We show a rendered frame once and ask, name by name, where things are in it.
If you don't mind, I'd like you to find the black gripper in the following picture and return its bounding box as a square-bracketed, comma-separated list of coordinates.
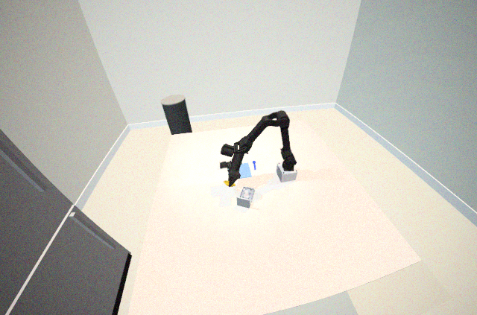
[227, 158, 242, 187]

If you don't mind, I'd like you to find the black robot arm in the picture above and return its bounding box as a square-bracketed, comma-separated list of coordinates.
[220, 110, 297, 171]

